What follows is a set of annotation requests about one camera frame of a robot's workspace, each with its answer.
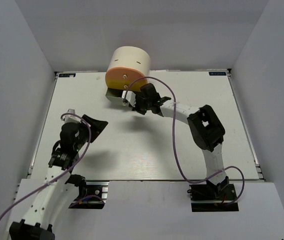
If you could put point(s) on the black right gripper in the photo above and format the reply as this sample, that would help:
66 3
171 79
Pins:
135 108

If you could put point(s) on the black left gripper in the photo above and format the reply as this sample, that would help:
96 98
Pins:
96 127

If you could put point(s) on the cream round drawer organizer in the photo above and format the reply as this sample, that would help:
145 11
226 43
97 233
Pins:
128 63

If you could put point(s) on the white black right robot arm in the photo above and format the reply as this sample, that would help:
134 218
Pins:
206 129

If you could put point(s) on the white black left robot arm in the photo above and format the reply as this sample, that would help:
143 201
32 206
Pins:
61 187

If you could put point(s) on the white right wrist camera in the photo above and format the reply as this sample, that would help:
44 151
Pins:
129 98

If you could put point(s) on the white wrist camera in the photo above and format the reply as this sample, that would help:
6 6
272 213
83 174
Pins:
129 98
70 117

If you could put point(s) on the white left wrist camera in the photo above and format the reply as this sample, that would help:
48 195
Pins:
70 117

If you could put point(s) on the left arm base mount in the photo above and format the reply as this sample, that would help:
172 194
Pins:
91 194

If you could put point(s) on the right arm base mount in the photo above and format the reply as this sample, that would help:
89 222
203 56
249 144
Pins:
203 200

